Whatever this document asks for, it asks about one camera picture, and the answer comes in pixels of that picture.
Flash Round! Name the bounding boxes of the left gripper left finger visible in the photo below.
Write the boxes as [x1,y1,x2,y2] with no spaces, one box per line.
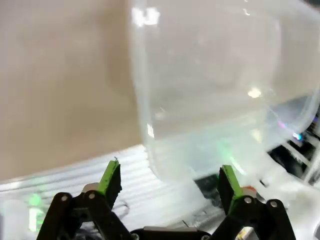
[36,159,131,240]

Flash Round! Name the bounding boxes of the clear plastic bin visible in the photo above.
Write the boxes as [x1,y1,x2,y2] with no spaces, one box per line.
[128,0,320,198]

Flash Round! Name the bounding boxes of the grey aluminium frame rail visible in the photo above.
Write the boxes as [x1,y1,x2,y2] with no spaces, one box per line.
[0,143,226,227]

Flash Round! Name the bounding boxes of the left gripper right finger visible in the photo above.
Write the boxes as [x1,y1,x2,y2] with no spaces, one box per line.
[211,164,297,240]

